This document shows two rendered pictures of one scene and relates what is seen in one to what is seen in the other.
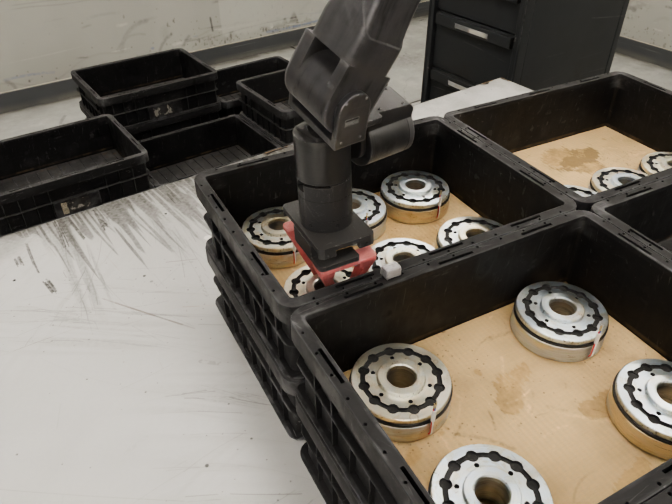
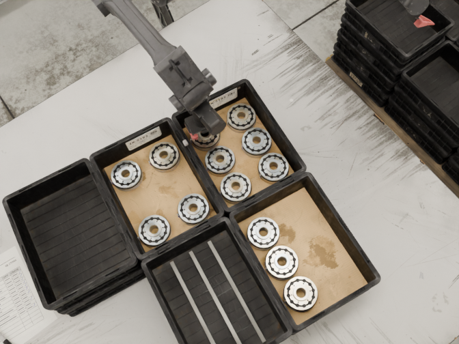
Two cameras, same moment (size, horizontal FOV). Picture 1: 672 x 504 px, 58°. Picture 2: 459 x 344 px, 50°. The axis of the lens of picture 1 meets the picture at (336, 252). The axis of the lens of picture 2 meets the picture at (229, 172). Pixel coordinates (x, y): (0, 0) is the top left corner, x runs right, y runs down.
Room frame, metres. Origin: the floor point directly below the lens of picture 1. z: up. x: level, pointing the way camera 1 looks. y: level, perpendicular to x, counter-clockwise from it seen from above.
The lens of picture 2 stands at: (0.67, -0.76, 2.38)
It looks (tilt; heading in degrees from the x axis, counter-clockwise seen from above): 68 degrees down; 94
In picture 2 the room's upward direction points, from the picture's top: 5 degrees counter-clockwise
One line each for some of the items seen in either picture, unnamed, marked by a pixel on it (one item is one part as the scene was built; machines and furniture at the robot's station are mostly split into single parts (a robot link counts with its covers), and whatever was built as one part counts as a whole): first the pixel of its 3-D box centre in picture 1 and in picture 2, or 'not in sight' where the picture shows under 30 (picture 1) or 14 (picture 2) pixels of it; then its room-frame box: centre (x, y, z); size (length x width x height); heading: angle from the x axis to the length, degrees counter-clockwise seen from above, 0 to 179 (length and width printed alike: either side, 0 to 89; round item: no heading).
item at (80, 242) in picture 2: not in sight; (74, 234); (0.13, -0.34, 0.87); 0.40 x 0.30 x 0.11; 118
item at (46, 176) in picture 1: (75, 224); (386, 42); (1.39, 0.73, 0.37); 0.40 x 0.30 x 0.45; 126
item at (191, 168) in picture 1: (208, 195); (443, 104); (1.63, 0.40, 0.31); 0.40 x 0.30 x 0.34; 126
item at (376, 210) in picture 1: (350, 208); (256, 140); (0.72, -0.02, 0.86); 0.10 x 0.10 x 0.01
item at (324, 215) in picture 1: (325, 203); (201, 117); (0.55, 0.01, 0.98); 0.10 x 0.07 x 0.07; 26
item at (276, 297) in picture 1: (378, 197); (237, 142); (0.66, -0.05, 0.92); 0.40 x 0.30 x 0.02; 118
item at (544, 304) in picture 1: (562, 308); (192, 207); (0.51, -0.26, 0.86); 0.05 x 0.05 x 0.01
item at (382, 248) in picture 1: (404, 263); (220, 159); (0.60, -0.09, 0.86); 0.10 x 0.10 x 0.01
